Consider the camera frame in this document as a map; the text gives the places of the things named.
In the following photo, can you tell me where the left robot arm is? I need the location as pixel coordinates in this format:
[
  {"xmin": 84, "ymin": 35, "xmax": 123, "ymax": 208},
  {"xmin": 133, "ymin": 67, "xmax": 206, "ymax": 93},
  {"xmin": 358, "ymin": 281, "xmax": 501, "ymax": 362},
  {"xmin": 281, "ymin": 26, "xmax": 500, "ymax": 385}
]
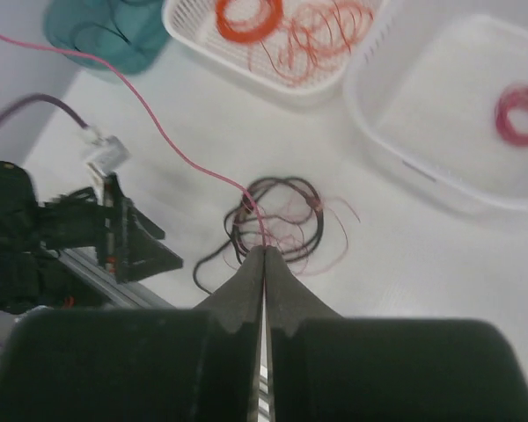
[{"xmin": 0, "ymin": 161, "xmax": 183, "ymax": 315}]

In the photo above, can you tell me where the teal transparent plastic tray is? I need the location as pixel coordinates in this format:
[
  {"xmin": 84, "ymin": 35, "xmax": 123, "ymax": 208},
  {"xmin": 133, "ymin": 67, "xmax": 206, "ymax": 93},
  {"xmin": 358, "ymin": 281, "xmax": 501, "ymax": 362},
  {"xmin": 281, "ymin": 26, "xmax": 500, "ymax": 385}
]
[{"xmin": 43, "ymin": 0, "xmax": 170, "ymax": 75}]

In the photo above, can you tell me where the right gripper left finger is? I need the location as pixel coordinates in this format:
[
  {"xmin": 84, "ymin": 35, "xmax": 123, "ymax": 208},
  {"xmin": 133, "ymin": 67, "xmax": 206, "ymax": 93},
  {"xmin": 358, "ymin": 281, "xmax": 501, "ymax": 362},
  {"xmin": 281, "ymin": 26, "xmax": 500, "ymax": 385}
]
[{"xmin": 175, "ymin": 246, "xmax": 264, "ymax": 421}]

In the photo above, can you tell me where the pink wire coil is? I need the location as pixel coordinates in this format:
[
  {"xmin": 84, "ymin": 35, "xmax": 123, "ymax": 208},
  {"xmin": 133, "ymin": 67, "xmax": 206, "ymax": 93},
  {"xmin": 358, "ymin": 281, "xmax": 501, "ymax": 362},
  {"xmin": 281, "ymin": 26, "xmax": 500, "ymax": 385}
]
[{"xmin": 495, "ymin": 84, "xmax": 528, "ymax": 149}]

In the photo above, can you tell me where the orange wire coil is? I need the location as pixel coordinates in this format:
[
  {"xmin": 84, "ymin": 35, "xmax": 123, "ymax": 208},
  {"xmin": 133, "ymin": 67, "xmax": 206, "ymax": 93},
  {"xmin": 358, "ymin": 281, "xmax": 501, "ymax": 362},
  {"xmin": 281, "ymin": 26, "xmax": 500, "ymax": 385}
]
[{"xmin": 215, "ymin": 0, "xmax": 285, "ymax": 45}]

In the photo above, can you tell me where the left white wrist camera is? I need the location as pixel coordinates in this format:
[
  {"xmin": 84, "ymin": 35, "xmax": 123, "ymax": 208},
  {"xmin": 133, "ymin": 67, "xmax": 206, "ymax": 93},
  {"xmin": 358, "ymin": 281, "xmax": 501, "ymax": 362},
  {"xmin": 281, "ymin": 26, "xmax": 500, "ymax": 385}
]
[{"xmin": 80, "ymin": 127, "xmax": 130, "ymax": 186}]

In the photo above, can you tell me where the white plastic tub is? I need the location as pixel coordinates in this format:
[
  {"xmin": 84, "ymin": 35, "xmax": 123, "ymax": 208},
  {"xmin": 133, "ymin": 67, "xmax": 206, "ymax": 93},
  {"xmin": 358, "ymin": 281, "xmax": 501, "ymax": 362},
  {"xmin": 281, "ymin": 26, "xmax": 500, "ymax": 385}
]
[{"xmin": 343, "ymin": 1, "xmax": 528, "ymax": 215}]

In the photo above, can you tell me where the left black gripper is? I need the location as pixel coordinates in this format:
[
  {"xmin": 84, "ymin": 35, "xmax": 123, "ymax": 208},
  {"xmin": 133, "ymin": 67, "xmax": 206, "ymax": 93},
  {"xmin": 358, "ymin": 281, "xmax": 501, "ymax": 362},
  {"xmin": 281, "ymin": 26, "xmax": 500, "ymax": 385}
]
[{"xmin": 37, "ymin": 173, "xmax": 183, "ymax": 283}]

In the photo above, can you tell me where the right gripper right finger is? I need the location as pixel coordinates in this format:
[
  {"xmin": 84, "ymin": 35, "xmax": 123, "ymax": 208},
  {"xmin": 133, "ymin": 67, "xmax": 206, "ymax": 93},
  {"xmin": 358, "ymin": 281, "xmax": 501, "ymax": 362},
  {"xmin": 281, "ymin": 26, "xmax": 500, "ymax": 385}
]
[{"xmin": 264, "ymin": 246, "xmax": 348, "ymax": 421}]

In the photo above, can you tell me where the white perforated plastic basket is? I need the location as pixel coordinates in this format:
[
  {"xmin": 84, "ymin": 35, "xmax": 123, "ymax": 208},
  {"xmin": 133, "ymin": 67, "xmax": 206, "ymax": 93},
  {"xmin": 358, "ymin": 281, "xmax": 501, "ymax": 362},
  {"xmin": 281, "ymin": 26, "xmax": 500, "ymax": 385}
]
[{"xmin": 162, "ymin": 1, "xmax": 386, "ymax": 106}]

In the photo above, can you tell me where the black cable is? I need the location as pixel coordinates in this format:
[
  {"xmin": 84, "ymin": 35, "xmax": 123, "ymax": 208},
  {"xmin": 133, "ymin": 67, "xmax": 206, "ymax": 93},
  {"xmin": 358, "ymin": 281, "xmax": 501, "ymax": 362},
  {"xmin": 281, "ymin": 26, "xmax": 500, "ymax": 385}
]
[{"xmin": 192, "ymin": 175, "xmax": 327, "ymax": 295}]

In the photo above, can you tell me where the aluminium mounting rail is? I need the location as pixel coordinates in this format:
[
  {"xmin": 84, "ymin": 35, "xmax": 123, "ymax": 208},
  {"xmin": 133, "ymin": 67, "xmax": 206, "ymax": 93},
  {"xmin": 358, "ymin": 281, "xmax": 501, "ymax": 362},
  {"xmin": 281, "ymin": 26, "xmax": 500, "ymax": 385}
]
[{"xmin": 59, "ymin": 250, "xmax": 173, "ymax": 309}]

